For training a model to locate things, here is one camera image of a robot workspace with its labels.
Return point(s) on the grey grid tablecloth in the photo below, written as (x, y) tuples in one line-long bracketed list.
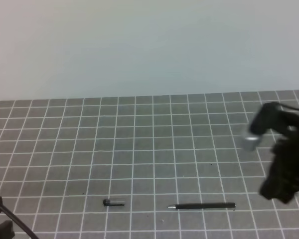
[(59, 159)]

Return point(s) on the black pen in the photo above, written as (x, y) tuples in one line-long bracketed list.
[(197, 206)]

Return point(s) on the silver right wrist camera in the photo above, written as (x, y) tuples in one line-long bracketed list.
[(269, 116)]

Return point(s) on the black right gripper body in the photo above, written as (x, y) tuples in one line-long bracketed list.
[(282, 180)]

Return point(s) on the clear black pen cap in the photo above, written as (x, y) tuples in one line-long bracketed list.
[(113, 202)]

